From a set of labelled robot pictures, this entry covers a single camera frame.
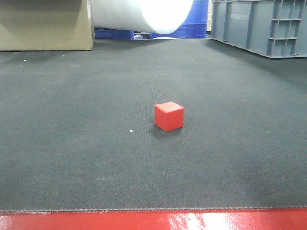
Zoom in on red magnetic cube block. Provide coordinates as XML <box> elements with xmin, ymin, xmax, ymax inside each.
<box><xmin>154</xmin><ymin>101</ymin><xmax>185</xmax><ymax>132</ymax></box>

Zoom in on dark grey fabric mat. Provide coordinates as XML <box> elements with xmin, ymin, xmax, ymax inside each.
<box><xmin>0</xmin><ymin>39</ymin><xmax>307</xmax><ymax>212</ymax></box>

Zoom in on white foam roll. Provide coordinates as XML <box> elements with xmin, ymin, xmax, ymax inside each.
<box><xmin>91</xmin><ymin>0</ymin><xmax>193</xmax><ymax>34</ymax></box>

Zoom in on grey plastic crate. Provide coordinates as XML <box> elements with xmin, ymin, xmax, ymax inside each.
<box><xmin>211</xmin><ymin>0</ymin><xmax>307</xmax><ymax>58</ymax></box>

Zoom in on large cardboard box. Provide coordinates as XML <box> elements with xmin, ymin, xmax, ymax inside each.
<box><xmin>0</xmin><ymin>0</ymin><xmax>94</xmax><ymax>51</ymax></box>

